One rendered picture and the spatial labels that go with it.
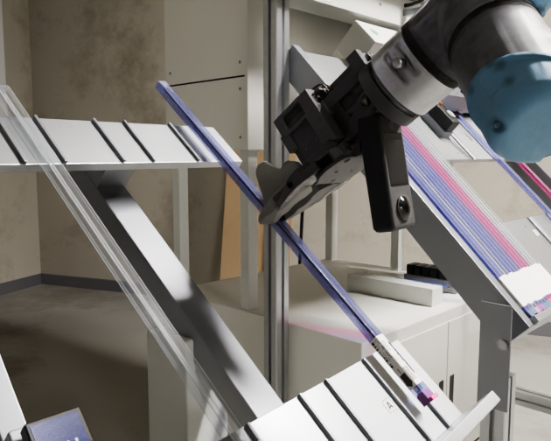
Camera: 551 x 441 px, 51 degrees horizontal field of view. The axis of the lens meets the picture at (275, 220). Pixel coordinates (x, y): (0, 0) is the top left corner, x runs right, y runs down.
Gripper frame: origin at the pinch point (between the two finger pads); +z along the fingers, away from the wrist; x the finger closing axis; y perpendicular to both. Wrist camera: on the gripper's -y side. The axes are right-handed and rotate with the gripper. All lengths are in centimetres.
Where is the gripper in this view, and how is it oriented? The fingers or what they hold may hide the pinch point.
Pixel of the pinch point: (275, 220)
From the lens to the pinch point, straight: 66.1
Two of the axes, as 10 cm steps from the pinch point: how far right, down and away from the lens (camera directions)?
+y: -4.8, -8.3, 2.8
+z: -6.2, 5.4, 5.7
